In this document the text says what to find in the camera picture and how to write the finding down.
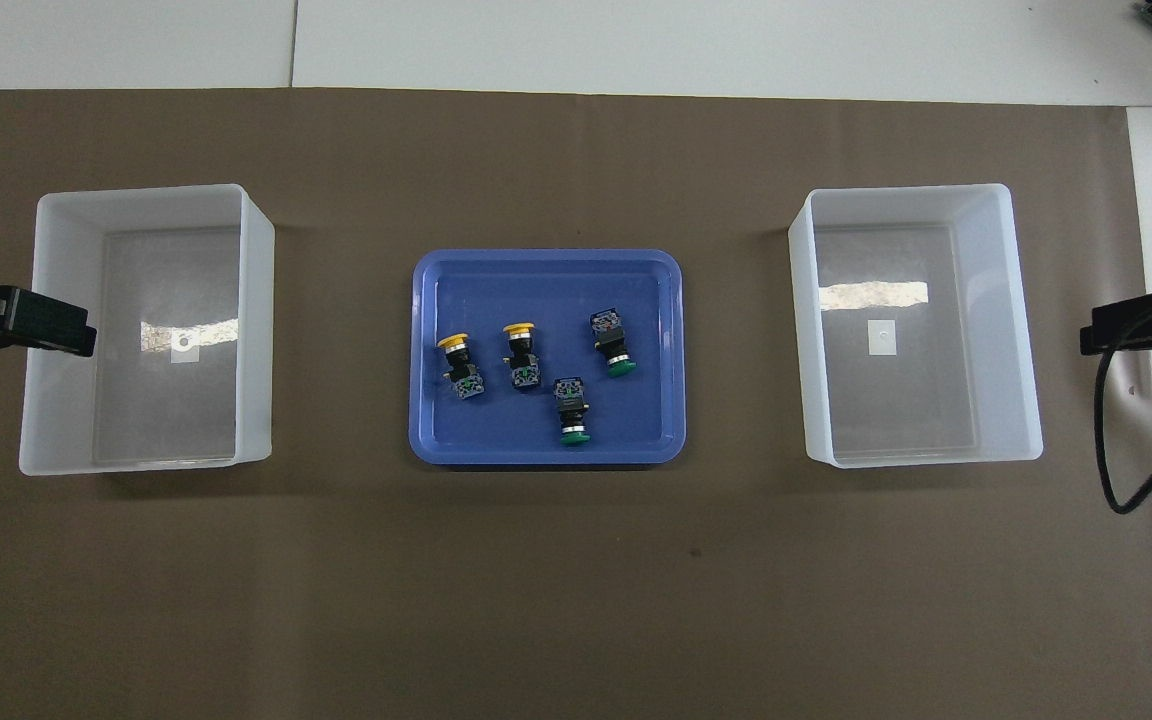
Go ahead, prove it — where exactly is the translucent white plastic box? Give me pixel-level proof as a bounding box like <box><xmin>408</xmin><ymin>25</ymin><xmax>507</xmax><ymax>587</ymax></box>
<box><xmin>788</xmin><ymin>183</ymin><xmax>1045</xmax><ymax>469</ymax></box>
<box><xmin>19</xmin><ymin>183</ymin><xmax>275</xmax><ymax>477</ymax></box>

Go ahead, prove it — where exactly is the brown paper table mat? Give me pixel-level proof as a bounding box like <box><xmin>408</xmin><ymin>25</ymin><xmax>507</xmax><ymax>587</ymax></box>
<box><xmin>0</xmin><ymin>88</ymin><xmax>1152</xmax><ymax>720</ymax></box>

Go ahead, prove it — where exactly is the yellow mushroom push button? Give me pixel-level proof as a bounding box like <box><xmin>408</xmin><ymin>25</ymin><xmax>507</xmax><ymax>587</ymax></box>
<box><xmin>502</xmin><ymin>321</ymin><xmax>543</xmax><ymax>390</ymax></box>
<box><xmin>437</xmin><ymin>332</ymin><xmax>487</xmax><ymax>403</ymax></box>

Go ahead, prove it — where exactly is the green mushroom push button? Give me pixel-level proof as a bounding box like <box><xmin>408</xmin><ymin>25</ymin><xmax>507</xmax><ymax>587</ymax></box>
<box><xmin>553</xmin><ymin>376</ymin><xmax>592</xmax><ymax>447</ymax></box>
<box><xmin>589</xmin><ymin>308</ymin><xmax>638</xmax><ymax>380</ymax></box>

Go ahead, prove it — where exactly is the blue plastic tray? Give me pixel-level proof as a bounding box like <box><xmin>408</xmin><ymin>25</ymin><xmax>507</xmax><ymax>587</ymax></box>
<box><xmin>408</xmin><ymin>248</ymin><xmax>687</xmax><ymax>467</ymax></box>

